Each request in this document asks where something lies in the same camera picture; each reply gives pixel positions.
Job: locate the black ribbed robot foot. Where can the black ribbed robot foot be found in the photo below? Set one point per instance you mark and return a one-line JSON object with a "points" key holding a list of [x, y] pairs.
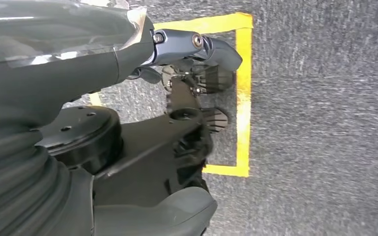
{"points": [[215, 79], [216, 120]]}

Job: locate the yellow floor tape square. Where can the yellow floor tape square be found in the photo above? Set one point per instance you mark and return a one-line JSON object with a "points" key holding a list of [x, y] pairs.
{"points": [[243, 97]]}

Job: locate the black robot leg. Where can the black robot leg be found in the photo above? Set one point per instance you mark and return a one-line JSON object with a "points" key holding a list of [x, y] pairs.
{"points": [[143, 156]]}

